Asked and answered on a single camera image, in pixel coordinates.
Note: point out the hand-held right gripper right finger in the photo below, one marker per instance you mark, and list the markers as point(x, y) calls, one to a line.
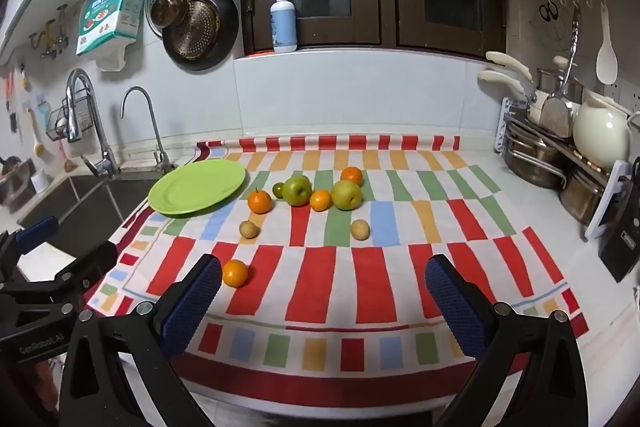
point(457, 312)

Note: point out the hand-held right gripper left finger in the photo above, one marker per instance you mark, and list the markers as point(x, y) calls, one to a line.
point(192, 302)

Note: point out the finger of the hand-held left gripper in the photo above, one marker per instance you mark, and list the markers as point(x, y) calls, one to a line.
point(87, 264)
point(35, 229)

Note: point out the orange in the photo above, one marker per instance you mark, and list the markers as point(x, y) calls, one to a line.
point(351, 176)
point(320, 200)
point(235, 273)
point(260, 201)

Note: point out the small brown fruit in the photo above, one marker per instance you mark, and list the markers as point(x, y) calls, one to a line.
point(359, 229)
point(249, 229)

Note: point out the green plate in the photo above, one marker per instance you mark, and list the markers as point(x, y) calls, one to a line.
point(197, 187)

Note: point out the green apple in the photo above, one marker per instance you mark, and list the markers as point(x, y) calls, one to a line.
point(296, 190)

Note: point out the yellow-green apple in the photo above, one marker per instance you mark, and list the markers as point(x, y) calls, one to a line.
point(346, 195)

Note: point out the white cup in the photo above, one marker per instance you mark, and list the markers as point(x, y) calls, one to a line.
point(41, 182)

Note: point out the steel sink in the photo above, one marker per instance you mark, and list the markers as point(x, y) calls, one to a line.
point(90, 202)

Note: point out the striped colourful tablecloth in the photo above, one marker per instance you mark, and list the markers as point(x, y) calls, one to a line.
point(320, 267)

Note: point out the small green fruit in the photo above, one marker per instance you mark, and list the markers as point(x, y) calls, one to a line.
point(277, 189)

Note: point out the tall steel kitchen faucet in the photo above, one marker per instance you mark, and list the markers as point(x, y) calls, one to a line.
point(80, 82)

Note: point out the large steel pot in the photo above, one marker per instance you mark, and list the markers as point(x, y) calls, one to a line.
point(530, 162)

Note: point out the thin gooseneck faucet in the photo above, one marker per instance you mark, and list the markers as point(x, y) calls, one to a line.
point(150, 107)

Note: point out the small steel pot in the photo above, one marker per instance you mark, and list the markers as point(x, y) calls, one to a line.
point(582, 197)

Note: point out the black box device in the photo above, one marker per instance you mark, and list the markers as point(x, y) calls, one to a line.
point(622, 247)

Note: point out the white plastic bag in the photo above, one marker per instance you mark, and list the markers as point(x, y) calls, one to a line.
point(112, 57)

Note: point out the white dish rack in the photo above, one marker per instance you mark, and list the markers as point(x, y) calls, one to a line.
point(505, 127)

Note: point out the steel skimmer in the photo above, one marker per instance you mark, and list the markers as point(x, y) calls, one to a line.
point(556, 117)

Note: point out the teal tissue package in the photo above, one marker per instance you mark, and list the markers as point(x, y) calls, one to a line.
point(107, 17)

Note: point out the golden perforated colander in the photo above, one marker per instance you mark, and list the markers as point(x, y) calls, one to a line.
point(192, 32)

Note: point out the black frying pan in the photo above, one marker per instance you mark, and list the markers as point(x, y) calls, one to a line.
point(227, 32)

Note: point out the white rice paddle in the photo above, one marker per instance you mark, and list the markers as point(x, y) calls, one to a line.
point(606, 62)

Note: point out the white pump soap bottle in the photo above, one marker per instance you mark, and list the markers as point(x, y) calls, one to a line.
point(283, 19)

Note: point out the black scissors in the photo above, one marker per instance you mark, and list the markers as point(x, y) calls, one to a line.
point(549, 11)

